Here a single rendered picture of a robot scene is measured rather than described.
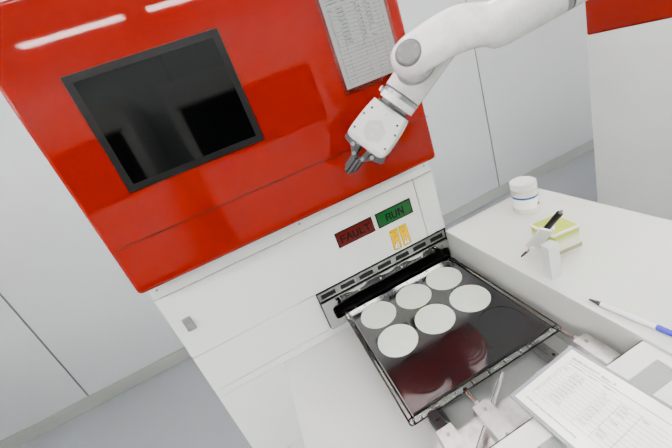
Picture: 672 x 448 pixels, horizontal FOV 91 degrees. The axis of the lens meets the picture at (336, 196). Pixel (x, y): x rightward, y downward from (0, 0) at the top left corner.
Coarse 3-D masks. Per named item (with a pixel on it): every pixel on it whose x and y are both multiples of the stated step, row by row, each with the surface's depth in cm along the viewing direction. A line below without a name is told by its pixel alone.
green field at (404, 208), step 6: (402, 204) 96; (408, 204) 96; (390, 210) 95; (396, 210) 96; (402, 210) 96; (408, 210) 97; (378, 216) 94; (384, 216) 95; (390, 216) 96; (396, 216) 96; (384, 222) 95
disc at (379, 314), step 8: (376, 304) 93; (384, 304) 92; (392, 304) 91; (368, 312) 91; (376, 312) 90; (384, 312) 89; (392, 312) 88; (368, 320) 89; (376, 320) 88; (384, 320) 87; (392, 320) 86; (376, 328) 85
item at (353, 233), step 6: (366, 222) 93; (354, 228) 93; (360, 228) 93; (366, 228) 94; (372, 228) 95; (342, 234) 92; (348, 234) 93; (354, 234) 93; (360, 234) 94; (342, 240) 92; (348, 240) 93
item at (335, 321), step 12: (444, 240) 103; (420, 252) 101; (432, 252) 102; (396, 264) 100; (408, 264) 101; (432, 264) 105; (372, 276) 99; (384, 276) 99; (348, 288) 97; (360, 288) 97; (324, 300) 96; (336, 300) 95; (348, 312) 98; (336, 324) 97
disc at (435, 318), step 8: (432, 304) 86; (440, 304) 85; (424, 312) 84; (432, 312) 84; (440, 312) 83; (448, 312) 82; (416, 320) 83; (424, 320) 82; (432, 320) 81; (440, 320) 80; (448, 320) 80; (424, 328) 80; (432, 328) 79; (440, 328) 78; (448, 328) 77
